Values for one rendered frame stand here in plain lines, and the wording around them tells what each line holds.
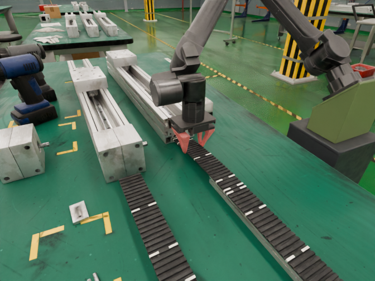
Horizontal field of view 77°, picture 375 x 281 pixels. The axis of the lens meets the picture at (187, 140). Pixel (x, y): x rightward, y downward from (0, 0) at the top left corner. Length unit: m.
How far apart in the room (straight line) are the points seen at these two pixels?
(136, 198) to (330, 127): 0.60
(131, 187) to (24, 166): 0.28
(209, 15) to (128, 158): 0.42
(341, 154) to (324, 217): 0.28
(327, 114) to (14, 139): 0.84
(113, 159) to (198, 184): 0.21
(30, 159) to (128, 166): 0.23
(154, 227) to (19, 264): 0.23
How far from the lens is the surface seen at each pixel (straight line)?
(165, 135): 0.69
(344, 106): 0.79
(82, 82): 0.91
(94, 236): 0.51
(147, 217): 0.47
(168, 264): 0.41
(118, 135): 0.59
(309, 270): 0.45
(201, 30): 0.64
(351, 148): 0.84
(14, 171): 0.70
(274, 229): 0.47
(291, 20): 0.86
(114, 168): 0.58
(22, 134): 0.70
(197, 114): 0.56
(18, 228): 0.59
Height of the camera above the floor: 1.17
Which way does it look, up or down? 33 degrees down
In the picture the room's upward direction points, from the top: straight up
